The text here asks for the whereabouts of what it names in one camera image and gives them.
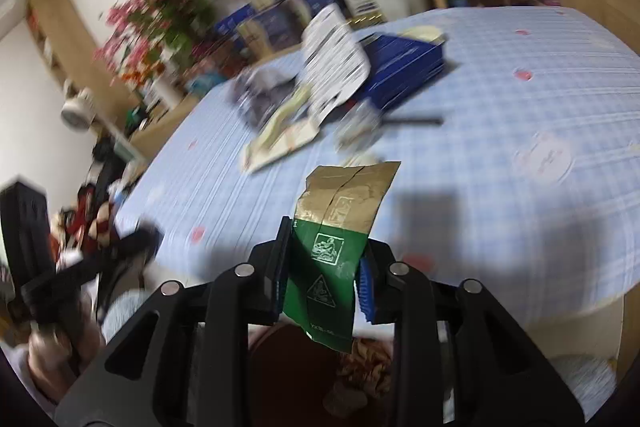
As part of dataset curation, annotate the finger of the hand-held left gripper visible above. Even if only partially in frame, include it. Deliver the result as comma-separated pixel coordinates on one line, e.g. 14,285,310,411
52,223,166,303

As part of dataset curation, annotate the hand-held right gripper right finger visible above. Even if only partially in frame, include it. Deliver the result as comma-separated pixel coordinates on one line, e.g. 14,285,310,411
354,239,587,427

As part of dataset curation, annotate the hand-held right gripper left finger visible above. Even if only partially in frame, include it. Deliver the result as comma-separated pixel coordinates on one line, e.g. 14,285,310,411
54,216,294,427

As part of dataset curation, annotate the green and gold packet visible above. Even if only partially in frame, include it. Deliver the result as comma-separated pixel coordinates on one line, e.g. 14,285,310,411
282,161,402,354

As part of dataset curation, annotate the dark red waste bin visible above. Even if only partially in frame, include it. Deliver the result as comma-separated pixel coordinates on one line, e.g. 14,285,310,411
247,321,397,427

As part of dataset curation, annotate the clear plastic wrapper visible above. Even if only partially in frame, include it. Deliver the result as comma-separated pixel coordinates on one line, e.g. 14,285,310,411
334,103,384,152

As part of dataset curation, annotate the dark blue cardboard box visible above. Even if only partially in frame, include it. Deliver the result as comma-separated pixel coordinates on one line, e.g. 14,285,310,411
361,34,447,114

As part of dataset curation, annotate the person's left hand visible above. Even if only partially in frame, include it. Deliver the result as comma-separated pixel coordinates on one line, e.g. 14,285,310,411
26,307,107,404

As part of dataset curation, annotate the dark red cloth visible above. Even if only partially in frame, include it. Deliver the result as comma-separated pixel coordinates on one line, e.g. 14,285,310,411
59,186,122,259

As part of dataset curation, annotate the pale blue cloth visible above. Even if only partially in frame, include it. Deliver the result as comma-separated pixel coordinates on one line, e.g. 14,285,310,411
550,353,619,420
100,292,147,344

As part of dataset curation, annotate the brown crumpled paper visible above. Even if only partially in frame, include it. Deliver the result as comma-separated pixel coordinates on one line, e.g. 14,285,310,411
338,336,395,397

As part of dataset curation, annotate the white alarm clock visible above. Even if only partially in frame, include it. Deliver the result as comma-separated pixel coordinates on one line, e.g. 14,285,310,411
60,87,96,134

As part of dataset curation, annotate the beige flat wrapper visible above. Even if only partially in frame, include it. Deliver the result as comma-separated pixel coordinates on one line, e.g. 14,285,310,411
242,86,322,174

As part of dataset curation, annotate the black stick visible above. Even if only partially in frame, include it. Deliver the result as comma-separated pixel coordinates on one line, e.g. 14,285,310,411
379,114,445,128

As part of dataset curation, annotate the dark crumpled wrapper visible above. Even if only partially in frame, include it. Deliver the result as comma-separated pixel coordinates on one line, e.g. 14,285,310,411
231,66,297,131

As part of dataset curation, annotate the white printed packet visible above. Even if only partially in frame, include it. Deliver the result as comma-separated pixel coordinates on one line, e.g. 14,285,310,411
299,4,372,124

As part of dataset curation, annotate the cream round lid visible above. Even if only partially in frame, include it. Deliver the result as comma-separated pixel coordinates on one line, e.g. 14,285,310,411
399,25,447,46

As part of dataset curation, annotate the row of blue boxes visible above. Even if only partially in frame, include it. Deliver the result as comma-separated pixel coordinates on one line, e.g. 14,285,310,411
214,0,387,58

